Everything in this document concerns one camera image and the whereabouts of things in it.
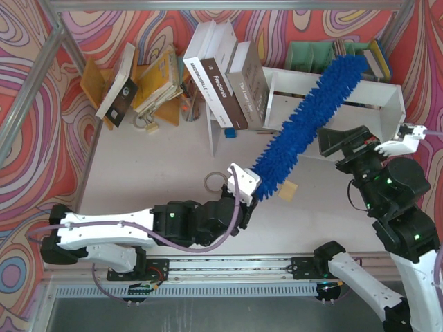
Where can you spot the metal rail with mounts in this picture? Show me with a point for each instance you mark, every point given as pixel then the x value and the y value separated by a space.
pixel 236 268

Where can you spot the white book support stand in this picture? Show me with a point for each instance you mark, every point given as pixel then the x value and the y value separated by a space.
pixel 214 130

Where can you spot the blue and yellow book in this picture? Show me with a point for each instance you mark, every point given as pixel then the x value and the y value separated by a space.
pixel 378 66

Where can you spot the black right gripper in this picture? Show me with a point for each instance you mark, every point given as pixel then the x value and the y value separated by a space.
pixel 355 156

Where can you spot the cup of pencils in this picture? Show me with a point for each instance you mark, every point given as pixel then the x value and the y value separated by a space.
pixel 190 101

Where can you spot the blue microfiber duster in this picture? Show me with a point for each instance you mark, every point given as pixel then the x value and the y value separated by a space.
pixel 332 88

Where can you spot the black and white book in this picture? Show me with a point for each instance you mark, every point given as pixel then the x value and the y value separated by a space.
pixel 120 89

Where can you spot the white Mademoiselle book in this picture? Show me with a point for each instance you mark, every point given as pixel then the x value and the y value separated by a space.
pixel 207 58

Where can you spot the white bookshelf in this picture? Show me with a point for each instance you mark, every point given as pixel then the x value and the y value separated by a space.
pixel 378 106

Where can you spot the roll of masking tape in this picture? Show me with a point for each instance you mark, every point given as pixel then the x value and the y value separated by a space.
pixel 214 181

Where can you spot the brown Fredonia book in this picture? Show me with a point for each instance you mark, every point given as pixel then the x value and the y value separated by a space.
pixel 228 111

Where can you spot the stack of yellow books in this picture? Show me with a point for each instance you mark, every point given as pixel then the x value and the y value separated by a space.
pixel 159 83

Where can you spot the grey Lonely Ones book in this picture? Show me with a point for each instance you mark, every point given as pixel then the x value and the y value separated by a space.
pixel 248 81

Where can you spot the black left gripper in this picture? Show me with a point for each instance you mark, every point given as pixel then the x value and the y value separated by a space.
pixel 247 211

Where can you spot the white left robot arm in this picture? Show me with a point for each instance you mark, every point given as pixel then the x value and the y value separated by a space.
pixel 119 241

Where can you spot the green desk organizer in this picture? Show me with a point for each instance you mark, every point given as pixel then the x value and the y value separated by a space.
pixel 316 56

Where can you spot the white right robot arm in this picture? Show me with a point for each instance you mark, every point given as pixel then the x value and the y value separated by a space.
pixel 390 183

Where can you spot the small blue box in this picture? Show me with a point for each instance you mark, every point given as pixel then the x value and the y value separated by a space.
pixel 230 133

